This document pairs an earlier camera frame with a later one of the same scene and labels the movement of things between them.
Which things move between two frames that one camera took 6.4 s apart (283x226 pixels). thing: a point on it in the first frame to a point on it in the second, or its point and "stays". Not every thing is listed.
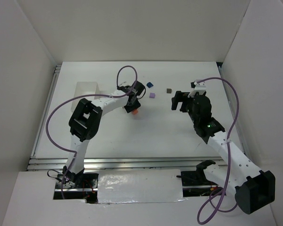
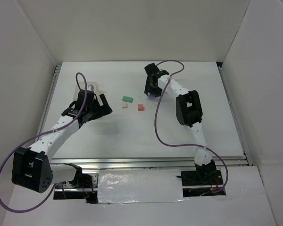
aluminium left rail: x=58 y=68 stays
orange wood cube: x=135 y=111 to x=140 y=107
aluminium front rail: x=42 y=164 stays
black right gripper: x=182 y=101 to x=151 y=87
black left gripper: x=130 y=106 to x=99 y=108
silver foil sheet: x=139 y=186 stays
